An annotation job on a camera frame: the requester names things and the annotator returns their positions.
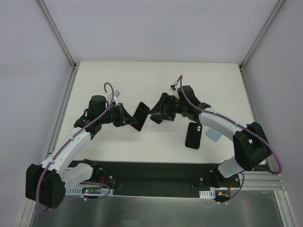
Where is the pink phone case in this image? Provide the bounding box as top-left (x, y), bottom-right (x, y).
top-left (130, 102), bottom-right (150, 132)

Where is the black phone case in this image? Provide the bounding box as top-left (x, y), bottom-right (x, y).
top-left (185, 122), bottom-right (202, 149)

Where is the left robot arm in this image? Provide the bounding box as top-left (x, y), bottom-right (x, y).
top-left (25, 95), bottom-right (137, 209)

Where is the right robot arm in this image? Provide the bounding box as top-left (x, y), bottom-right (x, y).
top-left (150, 86), bottom-right (272, 187)

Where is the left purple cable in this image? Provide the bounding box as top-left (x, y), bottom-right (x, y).
top-left (35, 82), bottom-right (119, 213)

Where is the purple cable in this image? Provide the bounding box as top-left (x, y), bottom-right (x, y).
top-left (35, 82), bottom-right (119, 213)
top-left (177, 74), bottom-right (284, 209)

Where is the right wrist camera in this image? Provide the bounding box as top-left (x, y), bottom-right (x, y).
top-left (170, 81), bottom-right (179, 92)

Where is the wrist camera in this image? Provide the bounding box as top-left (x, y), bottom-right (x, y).
top-left (105, 90), bottom-right (121, 101)
top-left (170, 81), bottom-right (179, 92)

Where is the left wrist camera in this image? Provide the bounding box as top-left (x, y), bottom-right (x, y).
top-left (105, 90), bottom-right (121, 101)

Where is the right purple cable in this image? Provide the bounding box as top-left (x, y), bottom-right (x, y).
top-left (177, 74), bottom-right (284, 209)

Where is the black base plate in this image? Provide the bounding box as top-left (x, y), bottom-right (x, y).
top-left (90, 161), bottom-right (242, 198)

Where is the left white cable duct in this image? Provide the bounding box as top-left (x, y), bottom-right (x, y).
top-left (65, 186), bottom-right (114, 196)

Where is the white cable duct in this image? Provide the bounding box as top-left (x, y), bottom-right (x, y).
top-left (65, 186), bottom-right (114, 196)
top-left (199, 189), bottom-right (216, 199)

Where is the right white cable duct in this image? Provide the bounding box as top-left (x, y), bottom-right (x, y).
top-left (199, 189), bottom-right (216, 199)

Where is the aluminium frame rail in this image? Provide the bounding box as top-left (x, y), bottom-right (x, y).
top-left (243, 171), bottom-right (285, 191)

